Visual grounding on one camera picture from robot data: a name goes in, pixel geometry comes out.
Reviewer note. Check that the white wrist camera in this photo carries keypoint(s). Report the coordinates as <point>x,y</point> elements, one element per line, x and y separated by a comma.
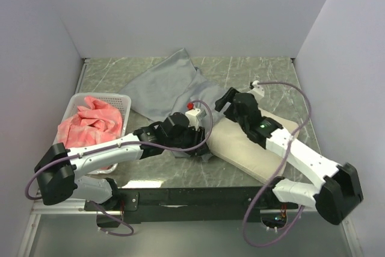
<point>195,115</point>
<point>256,89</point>

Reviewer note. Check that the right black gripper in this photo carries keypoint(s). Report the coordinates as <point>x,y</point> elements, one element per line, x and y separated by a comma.
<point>221,103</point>

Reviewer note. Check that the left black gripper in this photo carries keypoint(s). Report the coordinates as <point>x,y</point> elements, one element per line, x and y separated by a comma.
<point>198,139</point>

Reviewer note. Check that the pink crumpled cloth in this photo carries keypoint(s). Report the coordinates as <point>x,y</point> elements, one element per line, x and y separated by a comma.
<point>94,123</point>

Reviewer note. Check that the grey pillowcase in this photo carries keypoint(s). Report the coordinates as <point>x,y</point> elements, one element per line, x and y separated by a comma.
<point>168,86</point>

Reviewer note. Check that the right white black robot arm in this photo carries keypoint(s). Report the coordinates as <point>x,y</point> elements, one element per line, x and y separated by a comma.
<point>334,189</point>

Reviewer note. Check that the beige pillow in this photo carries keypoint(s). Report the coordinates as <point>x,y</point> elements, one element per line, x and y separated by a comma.
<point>229,143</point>

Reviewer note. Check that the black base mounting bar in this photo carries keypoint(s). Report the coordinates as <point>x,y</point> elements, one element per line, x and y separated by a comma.
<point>139,205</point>

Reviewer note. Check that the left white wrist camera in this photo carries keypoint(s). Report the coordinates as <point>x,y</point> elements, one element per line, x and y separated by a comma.
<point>195,115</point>

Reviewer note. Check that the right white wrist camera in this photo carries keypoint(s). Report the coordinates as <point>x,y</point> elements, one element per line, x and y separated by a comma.
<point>256,89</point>

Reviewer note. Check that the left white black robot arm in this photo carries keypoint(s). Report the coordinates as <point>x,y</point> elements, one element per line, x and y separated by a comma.
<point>61,173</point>

